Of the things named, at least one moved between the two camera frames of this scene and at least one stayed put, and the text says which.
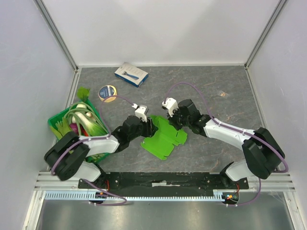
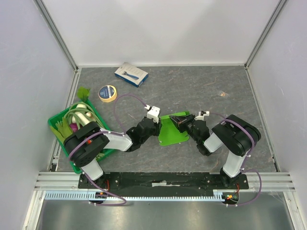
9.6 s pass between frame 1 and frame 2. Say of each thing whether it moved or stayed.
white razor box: stayed
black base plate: stayed
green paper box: moved
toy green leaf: stayed
